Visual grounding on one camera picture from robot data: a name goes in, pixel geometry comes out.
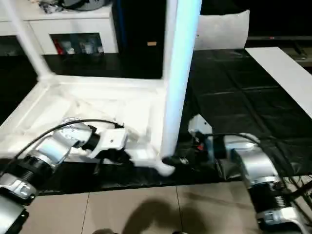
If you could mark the white plastic table top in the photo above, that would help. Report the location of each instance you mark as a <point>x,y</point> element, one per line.
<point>97,97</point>

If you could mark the white plastic table leg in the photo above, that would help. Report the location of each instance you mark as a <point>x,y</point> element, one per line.
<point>26,41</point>
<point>165,48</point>
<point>180,73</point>

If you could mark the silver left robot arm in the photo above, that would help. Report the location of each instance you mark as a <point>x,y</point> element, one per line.
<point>53,148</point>

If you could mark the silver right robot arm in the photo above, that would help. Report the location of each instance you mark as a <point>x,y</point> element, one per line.
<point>258,163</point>

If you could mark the black work mat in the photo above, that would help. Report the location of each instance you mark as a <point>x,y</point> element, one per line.
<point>243,97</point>

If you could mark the small white jar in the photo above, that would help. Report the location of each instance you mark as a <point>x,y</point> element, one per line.
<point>86,48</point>
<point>70,50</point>
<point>100,50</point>

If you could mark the white flat board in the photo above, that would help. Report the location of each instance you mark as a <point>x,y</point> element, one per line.
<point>280,70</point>

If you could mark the grey cushion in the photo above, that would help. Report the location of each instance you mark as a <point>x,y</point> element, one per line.
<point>219,31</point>

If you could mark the black furniture with gold label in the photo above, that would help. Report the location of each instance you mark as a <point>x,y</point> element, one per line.
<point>139,24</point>

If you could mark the white sideboard with glass doors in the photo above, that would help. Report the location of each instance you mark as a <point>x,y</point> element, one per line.
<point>73,24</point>

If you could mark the grey rounded bag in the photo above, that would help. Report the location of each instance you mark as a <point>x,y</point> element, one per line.
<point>85,4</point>

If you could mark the dark clutter pile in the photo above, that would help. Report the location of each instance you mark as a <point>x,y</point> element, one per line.
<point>51,6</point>

